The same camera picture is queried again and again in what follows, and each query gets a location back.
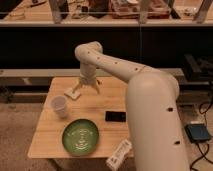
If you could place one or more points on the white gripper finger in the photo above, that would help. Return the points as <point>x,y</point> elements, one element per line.
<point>77,87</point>
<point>95,86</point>

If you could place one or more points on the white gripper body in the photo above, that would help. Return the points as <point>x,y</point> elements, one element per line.
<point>87,74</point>

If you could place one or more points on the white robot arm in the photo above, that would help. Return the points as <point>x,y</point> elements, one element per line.
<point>150,102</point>

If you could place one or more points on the green ceramic bowl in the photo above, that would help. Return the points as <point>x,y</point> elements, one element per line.
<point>80,137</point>

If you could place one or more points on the white rectangular block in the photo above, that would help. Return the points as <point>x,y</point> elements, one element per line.
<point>74,95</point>

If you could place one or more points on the black rectangular device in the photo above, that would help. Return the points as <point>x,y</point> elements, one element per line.
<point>115,116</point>

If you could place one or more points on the wooden table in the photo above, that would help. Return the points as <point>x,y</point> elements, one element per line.
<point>47,139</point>

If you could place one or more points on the long wooden workbench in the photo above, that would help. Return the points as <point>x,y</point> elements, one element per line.
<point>106,13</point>

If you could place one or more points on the black equipment right background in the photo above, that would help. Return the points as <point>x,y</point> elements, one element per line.
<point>198,69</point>

